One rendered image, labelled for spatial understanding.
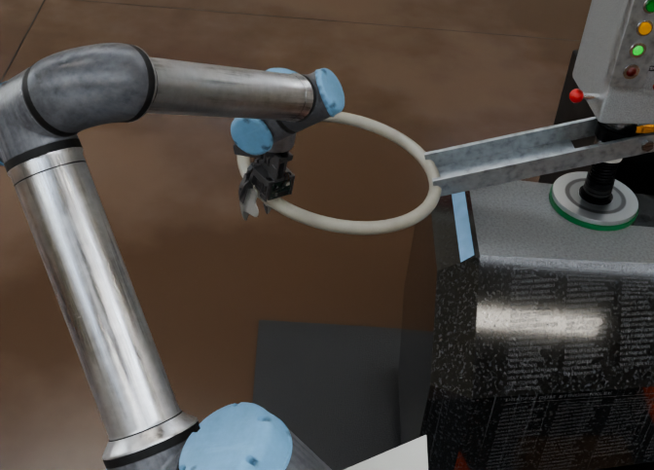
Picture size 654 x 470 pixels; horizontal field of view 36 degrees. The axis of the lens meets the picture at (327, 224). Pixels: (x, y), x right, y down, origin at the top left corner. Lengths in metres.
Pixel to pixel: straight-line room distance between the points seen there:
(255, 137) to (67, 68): 0.58
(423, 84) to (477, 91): 0.25
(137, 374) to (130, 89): 0.41
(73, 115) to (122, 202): 2.29
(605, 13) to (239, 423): 1.32
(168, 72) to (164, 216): 2.15
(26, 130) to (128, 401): 0.42
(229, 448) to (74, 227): 0.39
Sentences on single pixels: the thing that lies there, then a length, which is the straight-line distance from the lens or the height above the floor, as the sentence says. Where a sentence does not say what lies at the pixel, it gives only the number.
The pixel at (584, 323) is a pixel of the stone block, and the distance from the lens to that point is 2.39.
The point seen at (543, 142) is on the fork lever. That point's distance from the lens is 2.50.
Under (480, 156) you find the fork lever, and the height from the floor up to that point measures 0.91.
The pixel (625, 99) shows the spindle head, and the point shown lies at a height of 1.17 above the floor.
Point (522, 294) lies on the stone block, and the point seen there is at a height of 0.74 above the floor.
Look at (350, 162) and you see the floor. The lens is 4.02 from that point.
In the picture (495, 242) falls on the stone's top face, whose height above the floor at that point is 0.81.
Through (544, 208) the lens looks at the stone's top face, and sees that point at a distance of 2.53.
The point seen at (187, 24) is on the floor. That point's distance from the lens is 4.98.
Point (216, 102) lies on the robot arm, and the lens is 1.63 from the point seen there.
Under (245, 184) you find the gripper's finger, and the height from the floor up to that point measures 0.96.
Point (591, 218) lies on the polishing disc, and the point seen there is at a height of 0.83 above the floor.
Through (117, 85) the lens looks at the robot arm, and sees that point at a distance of 1.46.
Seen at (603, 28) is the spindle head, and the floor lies 1.29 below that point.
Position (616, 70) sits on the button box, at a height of 1.25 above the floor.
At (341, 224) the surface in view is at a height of 0.92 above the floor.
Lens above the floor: 2.23
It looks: 37 degrees down
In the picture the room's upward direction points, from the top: 6 degrees clockwise
